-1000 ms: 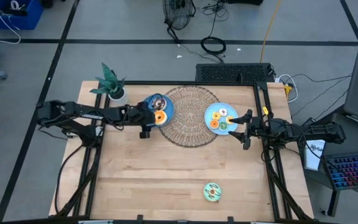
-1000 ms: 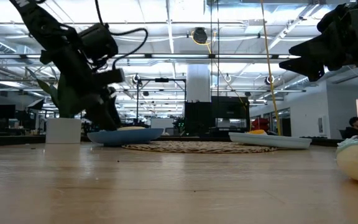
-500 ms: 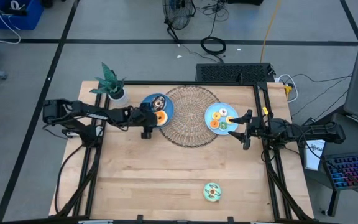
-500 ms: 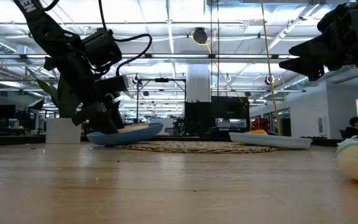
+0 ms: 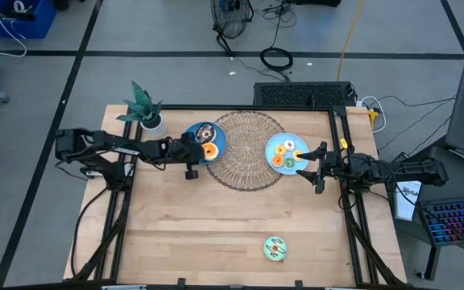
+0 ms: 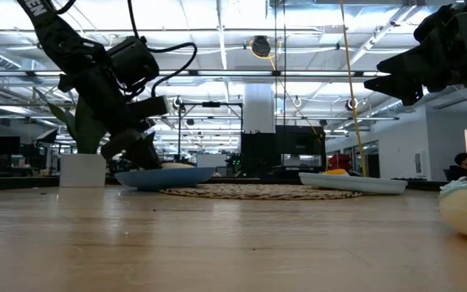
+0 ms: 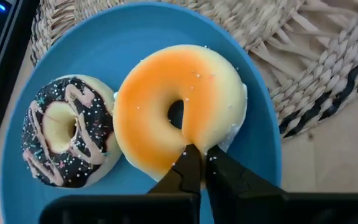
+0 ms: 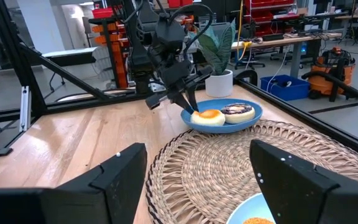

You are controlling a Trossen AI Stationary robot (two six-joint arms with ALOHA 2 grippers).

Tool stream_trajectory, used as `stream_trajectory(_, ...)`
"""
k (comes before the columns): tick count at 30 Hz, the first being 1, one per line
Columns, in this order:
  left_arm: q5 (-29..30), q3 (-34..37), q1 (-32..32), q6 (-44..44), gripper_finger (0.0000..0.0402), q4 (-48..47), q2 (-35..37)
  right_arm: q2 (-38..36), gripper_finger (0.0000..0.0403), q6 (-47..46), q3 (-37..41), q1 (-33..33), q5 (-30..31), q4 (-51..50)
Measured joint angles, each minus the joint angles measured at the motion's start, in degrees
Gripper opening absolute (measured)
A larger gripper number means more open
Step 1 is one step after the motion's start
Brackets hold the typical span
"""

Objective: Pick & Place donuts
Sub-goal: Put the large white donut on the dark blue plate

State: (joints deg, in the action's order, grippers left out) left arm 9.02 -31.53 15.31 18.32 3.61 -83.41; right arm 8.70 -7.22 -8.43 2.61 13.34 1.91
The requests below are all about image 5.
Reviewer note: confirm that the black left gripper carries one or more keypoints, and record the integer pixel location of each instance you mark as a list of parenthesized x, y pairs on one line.
[(187, 153)]

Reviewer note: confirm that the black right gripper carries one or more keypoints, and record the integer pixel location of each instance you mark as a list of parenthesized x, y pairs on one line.
[(330, 168)]

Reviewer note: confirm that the large white iced donut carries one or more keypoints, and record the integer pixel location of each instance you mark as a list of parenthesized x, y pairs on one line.
[(214, 152)]

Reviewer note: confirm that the large chocolate donut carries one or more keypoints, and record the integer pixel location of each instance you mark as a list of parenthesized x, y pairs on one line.
[(210, 131)]

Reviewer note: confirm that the small green donut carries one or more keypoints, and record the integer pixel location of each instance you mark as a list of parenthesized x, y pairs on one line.
[(286, 163)]

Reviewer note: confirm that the small pink donut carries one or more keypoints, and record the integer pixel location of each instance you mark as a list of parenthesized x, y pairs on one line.
[(286, 145)]

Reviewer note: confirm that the small orange donut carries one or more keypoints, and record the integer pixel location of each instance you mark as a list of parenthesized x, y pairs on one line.
[(274, 160)]

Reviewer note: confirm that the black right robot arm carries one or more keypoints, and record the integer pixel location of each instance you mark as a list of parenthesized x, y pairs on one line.
[(409, 171)]

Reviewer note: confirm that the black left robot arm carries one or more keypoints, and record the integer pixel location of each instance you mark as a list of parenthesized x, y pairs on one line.
[(135, 147)]

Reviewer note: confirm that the dark blue plate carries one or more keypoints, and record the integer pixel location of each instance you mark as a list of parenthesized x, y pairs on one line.
[(220, 139)]

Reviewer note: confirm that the light blue plate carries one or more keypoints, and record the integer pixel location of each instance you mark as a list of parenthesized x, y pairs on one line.
[(302, 141)]

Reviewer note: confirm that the small yellow tag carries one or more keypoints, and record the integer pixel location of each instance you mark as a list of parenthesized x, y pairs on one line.
[(342, 143)]

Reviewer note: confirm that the round woven placemat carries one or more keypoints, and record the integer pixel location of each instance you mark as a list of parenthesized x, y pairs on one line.
[(244, 173)]

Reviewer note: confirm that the black computer case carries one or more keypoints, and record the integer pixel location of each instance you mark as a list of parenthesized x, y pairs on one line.
[(300, 94)]

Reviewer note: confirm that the green plant in white pot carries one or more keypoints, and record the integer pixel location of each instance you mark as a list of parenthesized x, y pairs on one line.
[(143, 108)]

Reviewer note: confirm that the yellow plug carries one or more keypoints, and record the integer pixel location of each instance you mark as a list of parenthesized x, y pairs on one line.
[(372, 117)]

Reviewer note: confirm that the large mint green donut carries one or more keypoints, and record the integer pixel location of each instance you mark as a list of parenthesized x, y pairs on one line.
[(268, 249)]

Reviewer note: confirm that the white paper sheet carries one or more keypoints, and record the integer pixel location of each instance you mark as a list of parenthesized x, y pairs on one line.
[(406, 201)]

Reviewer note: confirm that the black floor fan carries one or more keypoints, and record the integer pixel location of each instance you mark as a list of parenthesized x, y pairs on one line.
[(232, 18)]

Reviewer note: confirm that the black desk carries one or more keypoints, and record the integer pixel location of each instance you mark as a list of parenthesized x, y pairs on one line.
[(433, 249)]

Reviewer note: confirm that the backlit black keyboard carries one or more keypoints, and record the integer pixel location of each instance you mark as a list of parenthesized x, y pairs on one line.
[(457, 219)]

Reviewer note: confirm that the blue plastic bin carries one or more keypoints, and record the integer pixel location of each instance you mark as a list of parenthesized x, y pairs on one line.
[(38, 24)]

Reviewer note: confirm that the black aluminium table frame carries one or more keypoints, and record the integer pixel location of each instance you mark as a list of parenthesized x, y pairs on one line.
[(236, 107)]

